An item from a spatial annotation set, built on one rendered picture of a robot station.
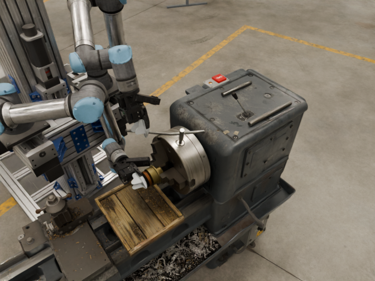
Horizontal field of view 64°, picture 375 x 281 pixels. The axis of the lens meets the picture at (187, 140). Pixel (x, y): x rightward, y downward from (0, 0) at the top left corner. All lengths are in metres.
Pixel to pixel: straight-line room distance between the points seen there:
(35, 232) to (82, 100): 0.66
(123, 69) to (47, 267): 0.95
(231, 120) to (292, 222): 1.43
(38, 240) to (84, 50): 0.87
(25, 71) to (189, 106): 0.87
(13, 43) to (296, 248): 2.26
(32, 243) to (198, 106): 0.99
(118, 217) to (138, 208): 0.11
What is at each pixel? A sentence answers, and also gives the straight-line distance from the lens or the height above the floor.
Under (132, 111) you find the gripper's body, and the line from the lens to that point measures 1.13.
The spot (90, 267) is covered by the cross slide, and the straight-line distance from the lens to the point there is 1.36.
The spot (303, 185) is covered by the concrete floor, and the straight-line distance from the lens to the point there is 2.92.
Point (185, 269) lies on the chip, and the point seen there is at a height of 0.57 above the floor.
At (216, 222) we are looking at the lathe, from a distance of 1.75.
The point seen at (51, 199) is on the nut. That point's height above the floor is 1.17.
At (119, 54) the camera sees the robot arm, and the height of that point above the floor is 1.67.
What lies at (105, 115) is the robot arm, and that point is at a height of 1.23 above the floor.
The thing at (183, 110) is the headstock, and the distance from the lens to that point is 1.49.
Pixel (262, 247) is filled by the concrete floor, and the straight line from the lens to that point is 2.49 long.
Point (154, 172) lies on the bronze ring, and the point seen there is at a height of 1.12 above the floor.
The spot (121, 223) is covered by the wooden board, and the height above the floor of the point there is 0.89.
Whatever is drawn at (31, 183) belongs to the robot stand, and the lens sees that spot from 2.79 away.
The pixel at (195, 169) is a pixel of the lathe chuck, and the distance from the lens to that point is 1.34.
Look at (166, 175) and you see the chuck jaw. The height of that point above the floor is 1.10.
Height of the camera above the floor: 2.17
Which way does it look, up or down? 44 degrees down
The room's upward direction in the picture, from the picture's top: straight up
